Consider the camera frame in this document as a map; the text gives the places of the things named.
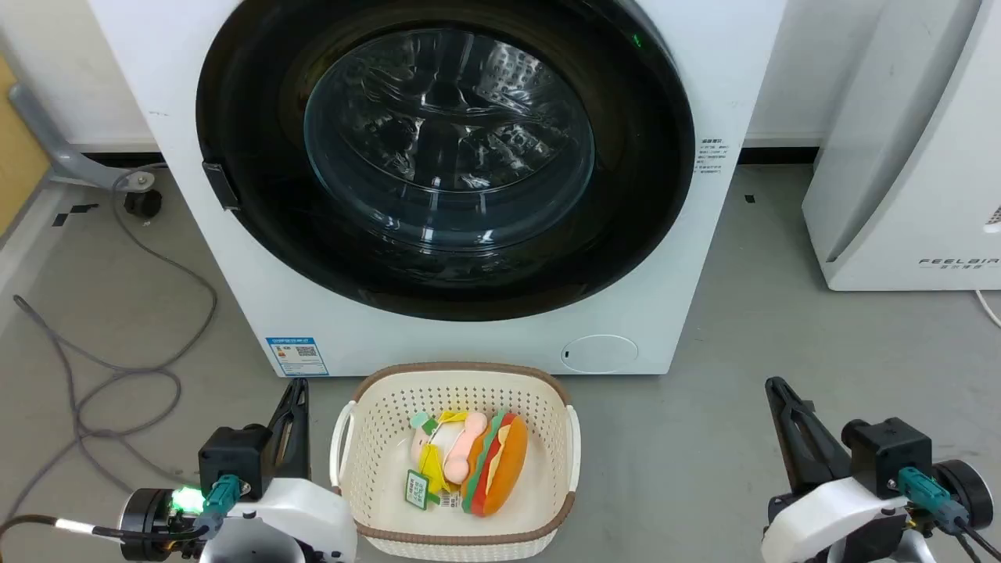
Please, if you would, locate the yellow wooden panel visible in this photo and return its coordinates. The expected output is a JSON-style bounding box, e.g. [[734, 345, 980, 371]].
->
[[0, 55, 51, 238]]

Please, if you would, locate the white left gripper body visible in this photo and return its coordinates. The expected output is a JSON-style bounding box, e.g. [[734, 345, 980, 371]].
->
[[199, 477, 358, 563]]

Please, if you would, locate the grey floor cable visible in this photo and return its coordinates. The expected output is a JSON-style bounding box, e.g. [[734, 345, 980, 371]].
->
[[0, 164, 219, 523]]

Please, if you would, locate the oval drain filter cover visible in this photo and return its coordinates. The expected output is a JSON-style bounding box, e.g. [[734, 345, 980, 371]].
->
[[561, 335, 639, 374]]

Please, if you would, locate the white front-load washing machine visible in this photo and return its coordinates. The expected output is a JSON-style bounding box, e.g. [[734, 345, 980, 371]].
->
[[84, 0, 788, 378]]

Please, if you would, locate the cream perforated laundry basket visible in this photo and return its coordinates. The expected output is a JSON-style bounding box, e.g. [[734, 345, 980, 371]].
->
[[329, 362, 581, 562]]

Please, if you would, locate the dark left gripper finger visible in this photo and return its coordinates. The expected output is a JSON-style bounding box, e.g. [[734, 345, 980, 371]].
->
[[289, 378, 312, 480], [264, 382, 300, 479]]

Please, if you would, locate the arm teal plug cable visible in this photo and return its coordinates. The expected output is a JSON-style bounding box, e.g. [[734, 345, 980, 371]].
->
[[0, 473, 242, 542], [896, 467, 1001, 563]]

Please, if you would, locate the white air purifier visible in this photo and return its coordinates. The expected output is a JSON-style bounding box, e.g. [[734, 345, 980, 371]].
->
[[802, 0, 1001, 292]]

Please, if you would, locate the left arm teal plug cable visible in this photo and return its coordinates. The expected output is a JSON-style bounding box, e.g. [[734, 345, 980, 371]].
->
[[0, 473, 242, 542]]

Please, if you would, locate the green paper hang tag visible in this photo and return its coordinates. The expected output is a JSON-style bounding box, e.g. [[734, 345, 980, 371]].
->
[[404, 469, 442, 510]]

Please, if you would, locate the black round glass washer door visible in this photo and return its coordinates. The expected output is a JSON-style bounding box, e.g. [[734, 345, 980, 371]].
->
[[196, 0, 696, 322]]

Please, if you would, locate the pink and yellow plush doll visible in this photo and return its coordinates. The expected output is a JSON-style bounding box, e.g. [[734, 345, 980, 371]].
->
[[408, 411, 490, 495]]

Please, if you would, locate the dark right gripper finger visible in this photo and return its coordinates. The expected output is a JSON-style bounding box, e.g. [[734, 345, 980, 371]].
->
[[782, 387, 855, 487], [765, 377, 831, 497]]

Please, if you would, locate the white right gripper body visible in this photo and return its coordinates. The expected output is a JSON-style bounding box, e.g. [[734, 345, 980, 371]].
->
[[761, 475, 914, 563]]

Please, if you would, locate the right arm teal plug cable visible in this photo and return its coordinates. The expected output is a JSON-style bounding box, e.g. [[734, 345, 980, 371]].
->
[[896, 467, 1001, 563]]

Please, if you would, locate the hamburger plush toy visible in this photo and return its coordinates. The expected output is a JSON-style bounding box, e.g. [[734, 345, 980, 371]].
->
[[460, 411, 529, 518]]

